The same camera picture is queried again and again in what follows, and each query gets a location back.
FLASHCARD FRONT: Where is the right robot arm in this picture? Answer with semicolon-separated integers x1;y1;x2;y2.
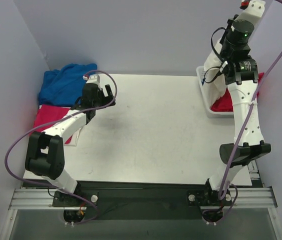
202;15;271;204

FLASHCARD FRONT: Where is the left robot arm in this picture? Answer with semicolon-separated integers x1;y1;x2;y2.
25;83;116;206

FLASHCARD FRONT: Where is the blue t-shirt pile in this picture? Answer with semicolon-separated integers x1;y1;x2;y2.
38;63;98;107

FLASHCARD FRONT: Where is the white plastic basket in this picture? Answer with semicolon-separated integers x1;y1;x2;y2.
196;66;234;119

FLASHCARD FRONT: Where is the folded red t-shirt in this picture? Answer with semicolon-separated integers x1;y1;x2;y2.
33;104;70;132

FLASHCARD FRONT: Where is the red t-shirt in basket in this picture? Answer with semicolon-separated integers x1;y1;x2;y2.
210;72;266;114

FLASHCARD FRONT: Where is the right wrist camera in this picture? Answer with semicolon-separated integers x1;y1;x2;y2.
236;0;266;27

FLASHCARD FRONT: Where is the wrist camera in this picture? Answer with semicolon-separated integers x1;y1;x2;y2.
236;0;266;27
82;74;101;86

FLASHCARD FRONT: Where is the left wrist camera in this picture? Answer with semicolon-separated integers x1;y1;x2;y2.
82;74;101;86

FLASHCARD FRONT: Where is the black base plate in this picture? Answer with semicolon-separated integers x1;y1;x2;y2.
52;181;232;222

